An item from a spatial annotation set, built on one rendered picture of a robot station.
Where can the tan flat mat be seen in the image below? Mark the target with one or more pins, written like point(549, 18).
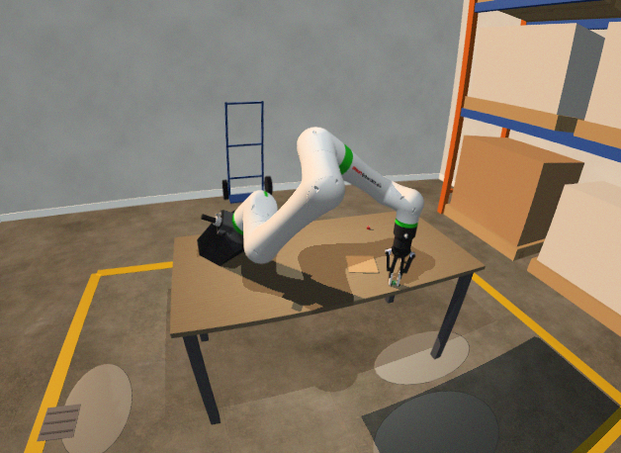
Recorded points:
point(361, 264)

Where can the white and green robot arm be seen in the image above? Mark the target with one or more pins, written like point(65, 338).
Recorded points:
point(317, 195)

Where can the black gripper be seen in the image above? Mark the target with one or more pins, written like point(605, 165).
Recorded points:
point(400, 249)

